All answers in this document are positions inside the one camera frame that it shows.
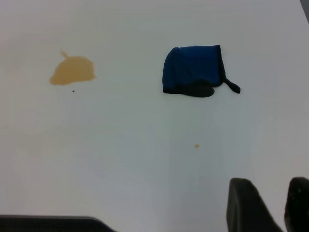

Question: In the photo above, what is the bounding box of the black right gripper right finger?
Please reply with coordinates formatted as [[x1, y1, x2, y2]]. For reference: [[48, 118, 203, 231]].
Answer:
[[283, 176, 309, 232]]

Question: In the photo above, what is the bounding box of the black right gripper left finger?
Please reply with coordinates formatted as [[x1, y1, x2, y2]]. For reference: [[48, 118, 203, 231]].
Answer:
[[226, 177, 285, 232]]

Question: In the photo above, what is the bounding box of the blue cloth with black trim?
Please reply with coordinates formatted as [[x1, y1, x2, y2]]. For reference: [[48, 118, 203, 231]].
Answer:
[[162, 44, 241, 98]]

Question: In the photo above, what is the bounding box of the tan coffee spill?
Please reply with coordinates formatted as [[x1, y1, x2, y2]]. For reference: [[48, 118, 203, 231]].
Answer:
[[49, 50, 97, 86]]

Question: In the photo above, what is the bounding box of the black rounded base plate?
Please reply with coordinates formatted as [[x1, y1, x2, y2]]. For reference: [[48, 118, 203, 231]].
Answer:
[[0, 214, 119, 232]]

